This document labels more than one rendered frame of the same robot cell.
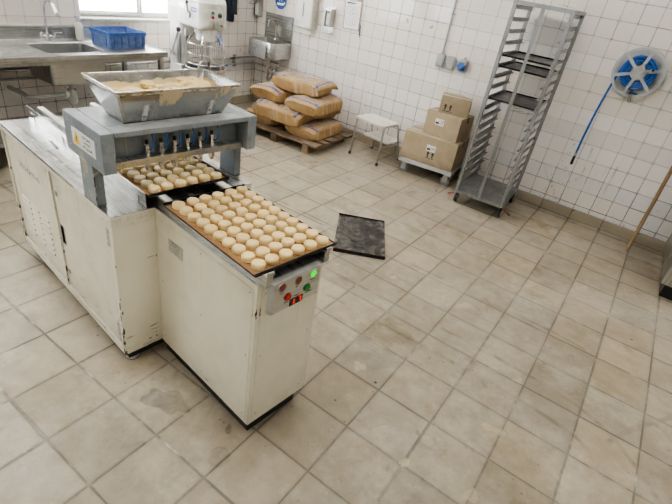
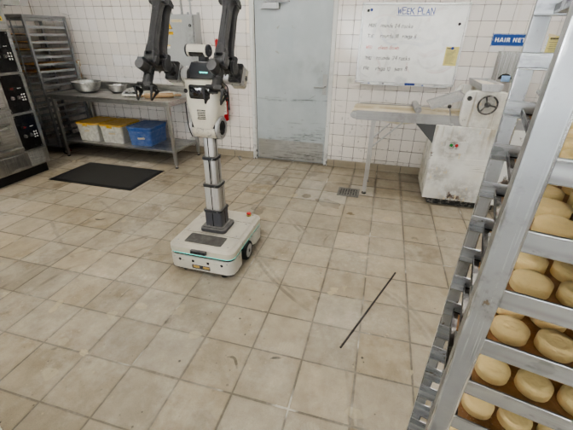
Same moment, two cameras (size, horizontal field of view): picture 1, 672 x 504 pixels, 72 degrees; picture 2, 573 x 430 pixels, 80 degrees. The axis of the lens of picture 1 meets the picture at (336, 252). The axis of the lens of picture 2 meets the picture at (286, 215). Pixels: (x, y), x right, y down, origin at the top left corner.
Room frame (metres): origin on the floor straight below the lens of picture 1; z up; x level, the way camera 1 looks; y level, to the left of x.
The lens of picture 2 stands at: (0.57, 1.14, 1.63)
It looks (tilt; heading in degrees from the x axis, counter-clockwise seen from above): 28 degrees down; 255
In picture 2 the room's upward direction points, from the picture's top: 1 degrees clockwise
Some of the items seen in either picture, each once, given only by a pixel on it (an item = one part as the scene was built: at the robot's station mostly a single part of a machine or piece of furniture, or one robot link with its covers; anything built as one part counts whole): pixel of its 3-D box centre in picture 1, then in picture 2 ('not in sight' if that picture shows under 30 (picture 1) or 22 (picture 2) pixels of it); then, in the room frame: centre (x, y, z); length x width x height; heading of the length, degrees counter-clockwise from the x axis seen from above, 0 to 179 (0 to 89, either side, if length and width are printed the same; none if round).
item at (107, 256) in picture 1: (127, 221); not in sight; (2.24, 1.20, 0.42); 1.28 x 0.72 x 0.84; 53
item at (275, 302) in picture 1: (294, 287); not in sight; (1.42, 0.13, 0.77); 0.24 x 0.04 x 0.14; 143
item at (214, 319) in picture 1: (232, 305); not in sight; (1.64, 0.42, 0.45); 0.70 x 0.34 x 0.90; 53
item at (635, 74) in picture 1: (618, 113); not in sight; (4.43, -2.28, 1.10); 0.41 x 0.17 x 1.10; 60
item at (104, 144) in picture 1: (168, 150); not in sight; (1.95, 0.82, 1.01); 0.72 x 0.33 x 0.34; 143
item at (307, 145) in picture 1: (294, 130); not in sight; (5.58, 0.77, 0.06); 1.20 x 0.80 x 0.11; 62
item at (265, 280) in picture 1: (127, 175); not in sight; (1.90, 1.00, 0.87); 2.01 x 0.03 x 0.07; 53
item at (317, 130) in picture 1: (315, 126); not in sight; (5.44, 0.50, 0.19); 0.72 x 0.42 x 0.15; 154
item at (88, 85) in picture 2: not in sight; (87, 86); (1.97, -4.49, 0.95); 0.39 x 0.39 x 0.14
